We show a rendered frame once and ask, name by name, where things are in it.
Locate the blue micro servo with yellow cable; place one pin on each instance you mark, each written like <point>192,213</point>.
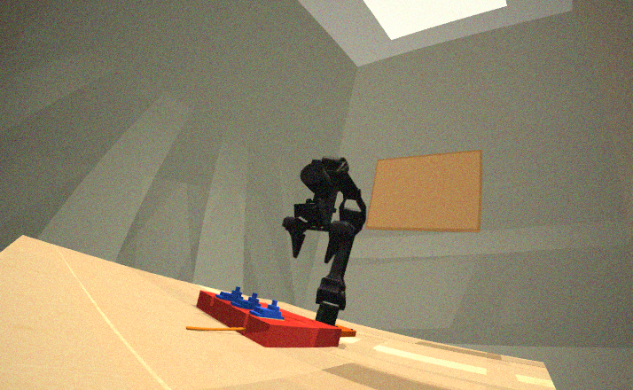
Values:
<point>272,311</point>

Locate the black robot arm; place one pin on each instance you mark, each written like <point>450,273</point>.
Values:
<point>325,178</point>

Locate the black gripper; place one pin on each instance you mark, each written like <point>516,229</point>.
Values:
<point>342,231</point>

